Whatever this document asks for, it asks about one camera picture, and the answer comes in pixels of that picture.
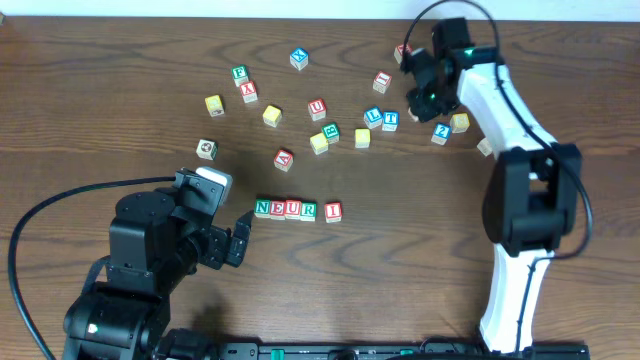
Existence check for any green B block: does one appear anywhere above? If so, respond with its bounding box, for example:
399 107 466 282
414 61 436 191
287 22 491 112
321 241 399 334
321 123 340 144

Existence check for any green N block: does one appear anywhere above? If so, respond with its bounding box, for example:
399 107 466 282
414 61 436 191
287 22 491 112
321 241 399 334
254 198 271 218

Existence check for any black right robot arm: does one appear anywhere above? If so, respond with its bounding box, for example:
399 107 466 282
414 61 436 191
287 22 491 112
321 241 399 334
401 18 588 357

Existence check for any yellow O block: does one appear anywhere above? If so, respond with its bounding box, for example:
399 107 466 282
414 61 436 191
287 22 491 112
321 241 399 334
354 128 371 149

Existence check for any green F block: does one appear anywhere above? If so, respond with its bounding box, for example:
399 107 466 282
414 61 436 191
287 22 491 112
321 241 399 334
231 65 249 87

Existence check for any red Y block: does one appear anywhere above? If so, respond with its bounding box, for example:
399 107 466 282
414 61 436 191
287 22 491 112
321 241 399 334
239 81 258 103

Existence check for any red E block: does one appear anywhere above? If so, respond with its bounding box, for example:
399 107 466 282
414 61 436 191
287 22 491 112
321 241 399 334
269 200 286 220

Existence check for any plain block red 3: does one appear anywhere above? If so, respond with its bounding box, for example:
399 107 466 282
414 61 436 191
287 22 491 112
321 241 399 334
477 138 493 157

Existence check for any white picture block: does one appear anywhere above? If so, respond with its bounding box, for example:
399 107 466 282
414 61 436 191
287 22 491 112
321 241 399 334
196 139 218 161

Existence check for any blue L block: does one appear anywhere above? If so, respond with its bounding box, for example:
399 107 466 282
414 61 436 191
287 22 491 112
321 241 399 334
363 107 383 129

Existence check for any red A block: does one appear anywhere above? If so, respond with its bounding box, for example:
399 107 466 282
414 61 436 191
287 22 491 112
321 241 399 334
274 149 294 172

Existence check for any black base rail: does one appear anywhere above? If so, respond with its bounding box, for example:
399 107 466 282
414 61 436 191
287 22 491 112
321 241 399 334
149 340 591 360

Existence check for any red i block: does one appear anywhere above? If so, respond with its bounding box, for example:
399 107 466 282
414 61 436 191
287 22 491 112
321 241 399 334
372 71 392 94
324 202 343 223

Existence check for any yellow S block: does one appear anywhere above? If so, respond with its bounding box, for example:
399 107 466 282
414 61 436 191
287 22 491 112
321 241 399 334
450 113 470 133

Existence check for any blue P block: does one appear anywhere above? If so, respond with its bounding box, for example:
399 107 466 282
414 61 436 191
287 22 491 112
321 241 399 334
407 108 420 122

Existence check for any red u block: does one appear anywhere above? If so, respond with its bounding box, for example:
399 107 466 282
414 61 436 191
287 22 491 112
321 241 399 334
308 98 327 121
284 200 302 220

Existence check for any blue X block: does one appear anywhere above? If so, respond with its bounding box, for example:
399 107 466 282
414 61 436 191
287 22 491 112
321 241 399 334
289 48 309 71

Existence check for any red M block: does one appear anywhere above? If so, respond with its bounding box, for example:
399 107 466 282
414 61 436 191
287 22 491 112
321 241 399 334
394 44 413 64

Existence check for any blue T block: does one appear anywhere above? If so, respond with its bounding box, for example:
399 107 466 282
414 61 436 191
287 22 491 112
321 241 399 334
382 111 399 132

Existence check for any blue 2 block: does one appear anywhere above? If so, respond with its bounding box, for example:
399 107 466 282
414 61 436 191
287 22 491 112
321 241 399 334
431 123 451 145

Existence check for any green R block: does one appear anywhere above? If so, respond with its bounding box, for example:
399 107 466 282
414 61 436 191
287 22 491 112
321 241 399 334
300 202 317 222

